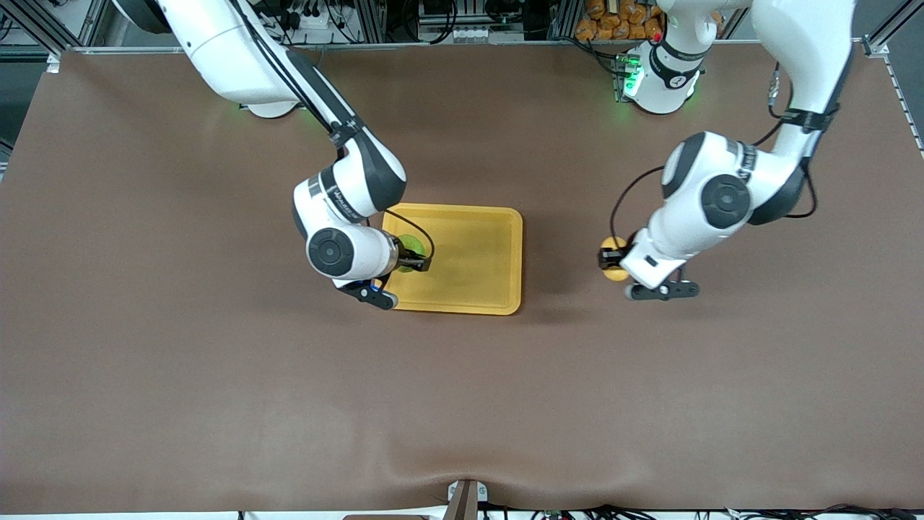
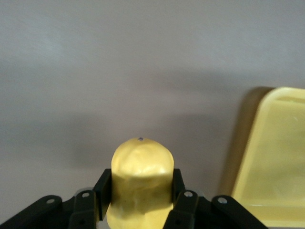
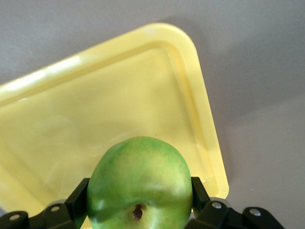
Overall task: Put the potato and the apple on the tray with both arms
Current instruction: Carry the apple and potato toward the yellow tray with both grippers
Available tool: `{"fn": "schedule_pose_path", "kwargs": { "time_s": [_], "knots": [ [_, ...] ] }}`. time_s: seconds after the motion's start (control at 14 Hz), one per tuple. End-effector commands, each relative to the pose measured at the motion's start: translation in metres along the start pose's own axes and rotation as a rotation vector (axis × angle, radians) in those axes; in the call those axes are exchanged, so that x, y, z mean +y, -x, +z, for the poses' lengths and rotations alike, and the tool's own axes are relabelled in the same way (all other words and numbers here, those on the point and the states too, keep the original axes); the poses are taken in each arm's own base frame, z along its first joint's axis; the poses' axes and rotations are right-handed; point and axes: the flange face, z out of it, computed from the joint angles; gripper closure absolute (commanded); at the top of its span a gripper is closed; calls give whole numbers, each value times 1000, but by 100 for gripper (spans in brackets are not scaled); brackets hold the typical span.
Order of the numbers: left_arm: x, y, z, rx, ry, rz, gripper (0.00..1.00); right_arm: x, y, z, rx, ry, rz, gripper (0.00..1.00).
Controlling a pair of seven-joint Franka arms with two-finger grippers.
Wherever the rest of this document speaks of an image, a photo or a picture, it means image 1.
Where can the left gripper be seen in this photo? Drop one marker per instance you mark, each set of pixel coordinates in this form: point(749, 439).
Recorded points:
point(611, 257)

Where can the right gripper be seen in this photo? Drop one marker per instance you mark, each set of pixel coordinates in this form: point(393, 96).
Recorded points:
point(411, 258)

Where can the yellow potato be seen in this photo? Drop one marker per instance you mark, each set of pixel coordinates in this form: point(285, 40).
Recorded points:
point(615, 275)

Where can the green apple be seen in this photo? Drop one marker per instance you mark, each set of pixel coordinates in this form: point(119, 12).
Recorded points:
point(410, 243)

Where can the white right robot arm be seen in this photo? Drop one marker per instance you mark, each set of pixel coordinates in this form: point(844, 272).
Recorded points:
point(332, 249)

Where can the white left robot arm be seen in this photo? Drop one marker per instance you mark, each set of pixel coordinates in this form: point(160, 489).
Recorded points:
point(722, 198)

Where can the yellow plastic tray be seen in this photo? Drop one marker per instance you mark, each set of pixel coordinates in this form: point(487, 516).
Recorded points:
point(476, 260)

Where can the bag of orange snacks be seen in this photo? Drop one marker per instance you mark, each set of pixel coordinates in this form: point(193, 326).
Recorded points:
point(613, 22)

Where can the white power strip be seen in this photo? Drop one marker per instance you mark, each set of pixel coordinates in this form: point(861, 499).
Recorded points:
point(314, 20)

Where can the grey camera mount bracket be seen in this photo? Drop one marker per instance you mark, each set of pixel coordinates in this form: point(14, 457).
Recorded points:
point(466, 500)

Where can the aluminium frame post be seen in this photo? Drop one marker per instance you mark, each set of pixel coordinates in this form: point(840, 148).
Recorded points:
point(369, 18)
point(563, 18)

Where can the white table corner bracket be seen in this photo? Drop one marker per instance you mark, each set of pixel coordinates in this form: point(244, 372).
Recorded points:
point(53, 63)
point(876, 49)

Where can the aluminium diagonal frame profile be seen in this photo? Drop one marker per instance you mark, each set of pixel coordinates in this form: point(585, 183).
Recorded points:
point(891, 25)
point(43, 22)

